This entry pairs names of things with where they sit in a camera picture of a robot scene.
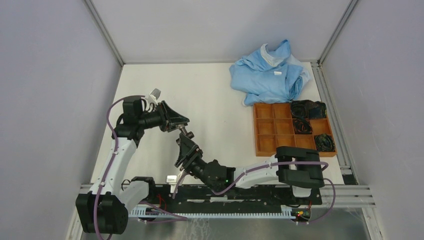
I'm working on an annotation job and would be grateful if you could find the black cable bundle top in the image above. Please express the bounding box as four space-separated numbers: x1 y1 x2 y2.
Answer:
290 99 328 120

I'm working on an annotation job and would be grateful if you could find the white slotted cable duct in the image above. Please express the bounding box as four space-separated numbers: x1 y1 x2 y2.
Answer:
128 205 312 221

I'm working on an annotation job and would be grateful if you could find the dark metal faucet tee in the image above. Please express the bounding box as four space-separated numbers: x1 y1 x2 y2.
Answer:
179 131 194 139

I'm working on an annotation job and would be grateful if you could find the small grey faucet fitting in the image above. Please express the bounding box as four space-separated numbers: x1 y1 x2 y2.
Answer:
178 124 188 135

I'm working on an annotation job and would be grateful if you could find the black cable bundle middle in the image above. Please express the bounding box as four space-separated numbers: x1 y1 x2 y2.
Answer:
291 118 313 135

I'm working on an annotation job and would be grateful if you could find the black green cable bundle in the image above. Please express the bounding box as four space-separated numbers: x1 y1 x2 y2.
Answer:
313 133 336 154

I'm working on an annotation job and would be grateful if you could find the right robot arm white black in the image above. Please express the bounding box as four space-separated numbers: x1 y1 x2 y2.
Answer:
174 133 329 204

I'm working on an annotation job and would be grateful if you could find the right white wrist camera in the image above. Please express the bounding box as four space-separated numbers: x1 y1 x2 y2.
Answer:
165 175 180 193

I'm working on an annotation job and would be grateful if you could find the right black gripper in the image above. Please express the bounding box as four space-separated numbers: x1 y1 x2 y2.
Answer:
175 131 215 190

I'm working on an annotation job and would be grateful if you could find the orange compartment tray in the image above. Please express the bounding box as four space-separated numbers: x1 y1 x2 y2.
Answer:
252 103 338 158

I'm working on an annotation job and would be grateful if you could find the blue crumpled cloth garment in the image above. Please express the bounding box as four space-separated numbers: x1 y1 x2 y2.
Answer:
229 39 312 106

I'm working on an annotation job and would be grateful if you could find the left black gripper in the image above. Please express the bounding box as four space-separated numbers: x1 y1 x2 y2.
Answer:
138 100 189 133

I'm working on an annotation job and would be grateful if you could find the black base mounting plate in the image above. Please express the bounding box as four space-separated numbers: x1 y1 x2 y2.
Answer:
144 184 323 214

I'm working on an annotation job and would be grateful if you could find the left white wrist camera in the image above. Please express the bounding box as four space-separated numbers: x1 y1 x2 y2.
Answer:
146 88 161 105

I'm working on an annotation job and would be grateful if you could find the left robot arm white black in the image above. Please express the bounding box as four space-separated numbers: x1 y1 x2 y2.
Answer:
75 95 190 240

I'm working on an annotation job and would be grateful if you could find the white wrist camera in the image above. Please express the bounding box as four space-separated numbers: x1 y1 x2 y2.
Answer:
165 175 180 193
146 88 161 105

